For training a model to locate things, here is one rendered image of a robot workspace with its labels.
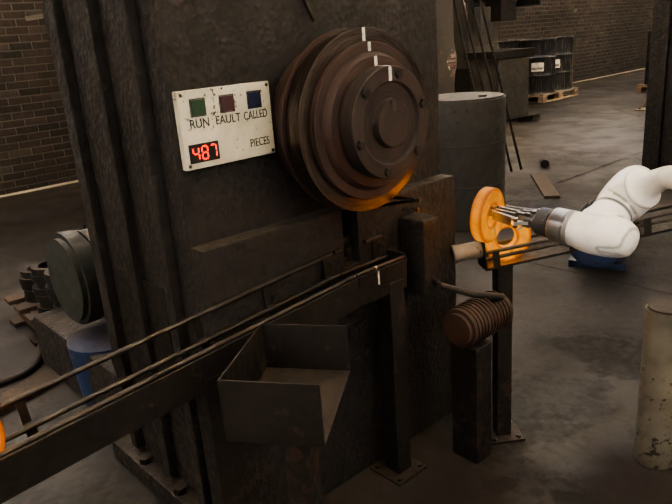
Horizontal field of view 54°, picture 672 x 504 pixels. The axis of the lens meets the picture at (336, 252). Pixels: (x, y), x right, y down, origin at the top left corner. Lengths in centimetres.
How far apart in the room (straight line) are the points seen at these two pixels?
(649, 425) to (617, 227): 79
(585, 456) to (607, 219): 92
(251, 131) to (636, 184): 95
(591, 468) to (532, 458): 18
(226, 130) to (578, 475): 147
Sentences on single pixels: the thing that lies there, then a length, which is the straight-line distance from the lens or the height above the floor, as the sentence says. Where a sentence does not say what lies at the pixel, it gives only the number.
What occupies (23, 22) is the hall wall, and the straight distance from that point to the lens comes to 775.
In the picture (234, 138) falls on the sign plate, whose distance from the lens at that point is 165.
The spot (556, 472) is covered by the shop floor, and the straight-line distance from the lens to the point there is 227.
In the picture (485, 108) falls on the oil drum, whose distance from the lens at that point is 447.
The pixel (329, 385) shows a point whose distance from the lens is 149.
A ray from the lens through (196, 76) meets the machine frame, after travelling 162.
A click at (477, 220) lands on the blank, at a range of 184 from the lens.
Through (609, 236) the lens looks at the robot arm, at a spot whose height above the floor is 84.
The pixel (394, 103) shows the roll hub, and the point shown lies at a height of 116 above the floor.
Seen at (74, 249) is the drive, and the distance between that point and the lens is 270.
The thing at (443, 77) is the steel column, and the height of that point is 92.
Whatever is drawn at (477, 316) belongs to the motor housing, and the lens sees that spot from 202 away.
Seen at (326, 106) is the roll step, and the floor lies 117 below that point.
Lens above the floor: 133
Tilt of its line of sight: 18 degrees down
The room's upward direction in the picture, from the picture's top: 4 degrees counter-clockwise
